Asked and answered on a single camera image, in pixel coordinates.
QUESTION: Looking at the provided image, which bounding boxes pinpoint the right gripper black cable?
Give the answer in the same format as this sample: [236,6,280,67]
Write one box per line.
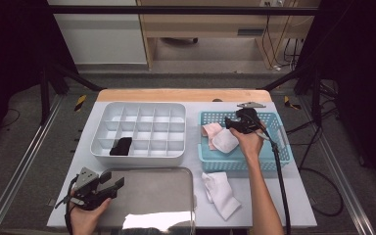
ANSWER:
[256,118,292,235]

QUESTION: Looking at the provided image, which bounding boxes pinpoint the white power strip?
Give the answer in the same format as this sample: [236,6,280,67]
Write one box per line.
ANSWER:
[259,0,287,8]

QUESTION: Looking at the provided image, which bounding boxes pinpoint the blue plastic basket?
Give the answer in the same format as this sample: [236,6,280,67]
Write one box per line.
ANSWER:
[197,111,295,173]

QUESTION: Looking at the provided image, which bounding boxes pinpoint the wooden desk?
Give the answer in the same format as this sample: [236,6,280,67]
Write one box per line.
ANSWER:
[136,0,319,71]

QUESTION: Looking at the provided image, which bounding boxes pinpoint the black cable bundle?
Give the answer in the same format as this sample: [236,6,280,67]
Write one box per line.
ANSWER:
[283,38,306,71]

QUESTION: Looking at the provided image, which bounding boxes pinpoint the thin black floor cable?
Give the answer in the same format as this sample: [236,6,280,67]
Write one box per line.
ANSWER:
[0,107,22,129]

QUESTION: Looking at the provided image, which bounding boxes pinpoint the black horizontal frame bar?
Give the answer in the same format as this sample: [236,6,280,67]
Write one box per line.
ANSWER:
[47,5,319,17]

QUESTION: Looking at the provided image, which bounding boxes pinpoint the white divided storage box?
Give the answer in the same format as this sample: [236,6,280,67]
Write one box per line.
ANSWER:
[90,101,188,168]

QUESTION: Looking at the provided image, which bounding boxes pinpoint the person's right hand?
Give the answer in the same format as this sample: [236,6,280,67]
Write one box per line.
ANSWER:
[228,121,265,163]

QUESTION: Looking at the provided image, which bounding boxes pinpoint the aluminium rail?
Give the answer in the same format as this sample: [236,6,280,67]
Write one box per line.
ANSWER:
[297,95,376,235]
[0,93,66,235]

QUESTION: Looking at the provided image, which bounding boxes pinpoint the person's left hand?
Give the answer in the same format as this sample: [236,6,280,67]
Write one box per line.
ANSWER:
[69,195,113,235]

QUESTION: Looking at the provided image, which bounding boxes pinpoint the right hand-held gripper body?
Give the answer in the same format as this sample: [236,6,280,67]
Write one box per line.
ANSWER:
[235,101,267,135]

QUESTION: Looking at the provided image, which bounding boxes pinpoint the yellow black hazard tape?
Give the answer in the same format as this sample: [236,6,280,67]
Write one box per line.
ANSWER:
[283,95,303,111]
[73,94,88,113]

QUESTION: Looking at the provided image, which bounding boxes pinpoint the yellow cable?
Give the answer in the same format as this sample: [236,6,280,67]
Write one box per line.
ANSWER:
[261,14,297,69]

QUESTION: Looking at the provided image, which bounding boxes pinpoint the white cabinet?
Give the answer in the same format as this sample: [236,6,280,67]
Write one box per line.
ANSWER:
[47,0,149,66]

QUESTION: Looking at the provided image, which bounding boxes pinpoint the black floor cable loop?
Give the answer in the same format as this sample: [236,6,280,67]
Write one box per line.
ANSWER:
[287,107,345,217]

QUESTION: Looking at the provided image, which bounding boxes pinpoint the white sock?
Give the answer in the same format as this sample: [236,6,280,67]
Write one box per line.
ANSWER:
[201,171,243,221]
[211,128,241,155]

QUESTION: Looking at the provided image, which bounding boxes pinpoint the grey translucent box lid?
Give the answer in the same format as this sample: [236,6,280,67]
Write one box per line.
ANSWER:
[96,166,198,235]

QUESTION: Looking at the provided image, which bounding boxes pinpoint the black curtain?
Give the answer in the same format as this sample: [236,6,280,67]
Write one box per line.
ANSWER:
[295,0,376,190]
[0,0,77,158]

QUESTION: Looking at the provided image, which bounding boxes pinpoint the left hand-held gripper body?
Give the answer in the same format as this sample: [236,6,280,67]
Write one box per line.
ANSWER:
[70,166,113,212]

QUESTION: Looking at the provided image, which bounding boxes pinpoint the black metal stand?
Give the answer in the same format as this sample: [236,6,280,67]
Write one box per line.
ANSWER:
[38,62,107,125]
[259,63,323,127]

